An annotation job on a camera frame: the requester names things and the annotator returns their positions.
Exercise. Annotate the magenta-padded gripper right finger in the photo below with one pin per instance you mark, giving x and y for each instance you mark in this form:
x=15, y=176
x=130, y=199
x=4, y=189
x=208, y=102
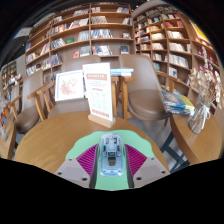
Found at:
x=151, y=170

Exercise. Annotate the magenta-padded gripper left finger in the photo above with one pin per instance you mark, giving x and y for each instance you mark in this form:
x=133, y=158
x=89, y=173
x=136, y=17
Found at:
x=71, y=170

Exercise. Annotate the transparent light blue computer mouse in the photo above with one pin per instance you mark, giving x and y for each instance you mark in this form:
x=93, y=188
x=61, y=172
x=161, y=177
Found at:
x=111, y=156

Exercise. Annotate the green smiley mouse pad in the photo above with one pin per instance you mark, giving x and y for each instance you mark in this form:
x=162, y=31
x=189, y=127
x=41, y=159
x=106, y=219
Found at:
x=83, y=145

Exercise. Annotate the beige padded wooden armchair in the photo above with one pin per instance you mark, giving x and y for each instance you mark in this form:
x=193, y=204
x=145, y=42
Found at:
x=76, y=63
x=143, y=100
x=26, y=118

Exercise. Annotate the colourful magazine stack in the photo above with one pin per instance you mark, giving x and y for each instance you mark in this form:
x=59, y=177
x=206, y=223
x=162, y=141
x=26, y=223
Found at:
x=176, y=103

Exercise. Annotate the glass vase with dried flowers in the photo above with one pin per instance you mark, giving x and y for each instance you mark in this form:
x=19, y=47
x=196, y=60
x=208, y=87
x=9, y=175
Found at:
x=200, y=116

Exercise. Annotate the white sign on wooden base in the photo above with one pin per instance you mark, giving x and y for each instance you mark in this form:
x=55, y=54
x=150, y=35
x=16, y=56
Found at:
x=98, y=93

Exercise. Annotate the white framed red drawing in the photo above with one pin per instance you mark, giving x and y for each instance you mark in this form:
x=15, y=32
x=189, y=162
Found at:
x=69, y=86

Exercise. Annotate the light blue book stack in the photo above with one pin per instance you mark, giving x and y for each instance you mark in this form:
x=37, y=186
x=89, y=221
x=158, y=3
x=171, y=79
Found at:
x=121, y=72

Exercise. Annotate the distant wooden bookshelf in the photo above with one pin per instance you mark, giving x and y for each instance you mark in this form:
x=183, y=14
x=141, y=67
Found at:
x=10, y=78

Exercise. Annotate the curved wooden bookshelf with books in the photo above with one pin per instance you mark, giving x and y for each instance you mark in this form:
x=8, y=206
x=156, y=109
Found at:
x=166, y=40

